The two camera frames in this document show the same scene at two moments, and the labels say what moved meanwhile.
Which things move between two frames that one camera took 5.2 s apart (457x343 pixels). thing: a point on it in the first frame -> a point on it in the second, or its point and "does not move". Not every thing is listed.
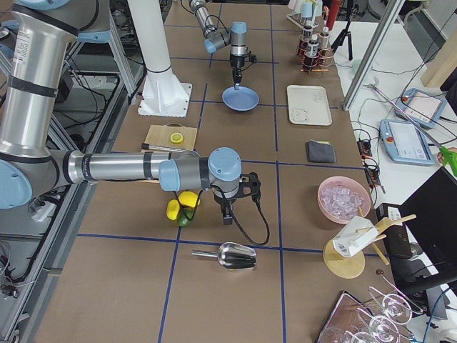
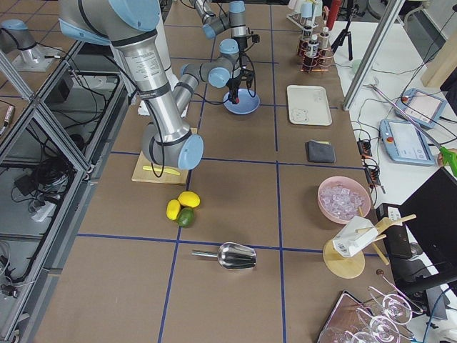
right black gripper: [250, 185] -> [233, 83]
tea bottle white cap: [313, 47] does not move
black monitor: [430, 216] does not move
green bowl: [356, 63] does not move
